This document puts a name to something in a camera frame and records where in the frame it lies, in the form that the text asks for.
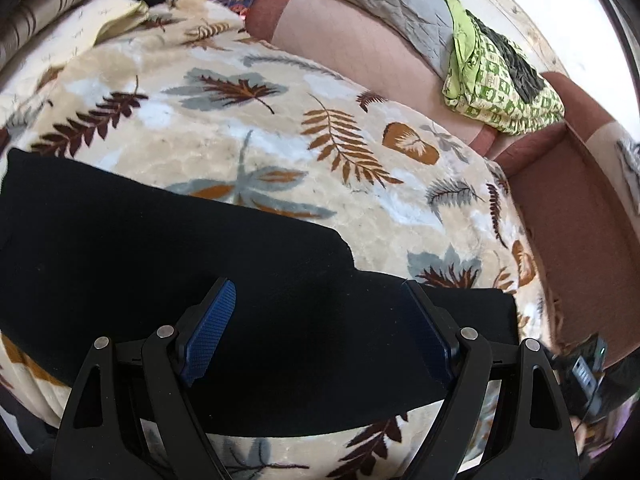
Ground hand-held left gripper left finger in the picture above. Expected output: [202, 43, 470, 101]
[50, 276, 238, 480]

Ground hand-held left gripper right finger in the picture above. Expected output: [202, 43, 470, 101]
[400, 280, 583, 480]

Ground black pants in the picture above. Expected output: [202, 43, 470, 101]
[0, 147, 521, 438]

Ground brown ruffled bed cover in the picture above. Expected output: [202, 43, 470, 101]
[515, 200, 571, 351]

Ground pink brown sofa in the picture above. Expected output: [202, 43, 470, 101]
[247, 0, 640, 361]

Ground leaf print blanket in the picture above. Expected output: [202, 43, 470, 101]
[0, 0, 556, 480]

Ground light grey cloth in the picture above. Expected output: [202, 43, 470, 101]
[616, 137, 640, 186]

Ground green patterned folded blanket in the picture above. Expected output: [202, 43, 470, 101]
[441, 0, 566, 136]

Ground dark grey cloth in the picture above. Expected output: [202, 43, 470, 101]
[475, 15, 546, 103]

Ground pale yellow cloth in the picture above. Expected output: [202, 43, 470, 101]
[92, 0, 151, 43]

